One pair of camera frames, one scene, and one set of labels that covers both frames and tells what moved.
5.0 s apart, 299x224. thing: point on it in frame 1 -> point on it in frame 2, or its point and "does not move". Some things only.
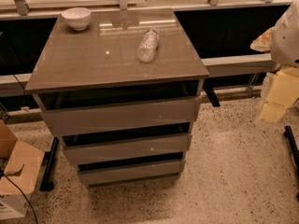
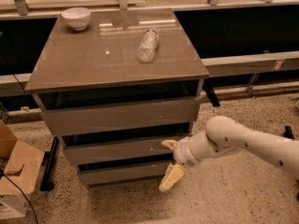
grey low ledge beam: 17,84 does not move
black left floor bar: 49,170 does not move
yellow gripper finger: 263,43 -> 171,144
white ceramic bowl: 77,18 does not move
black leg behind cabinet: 207,86 does not move
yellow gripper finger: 282,93 -> 173,175
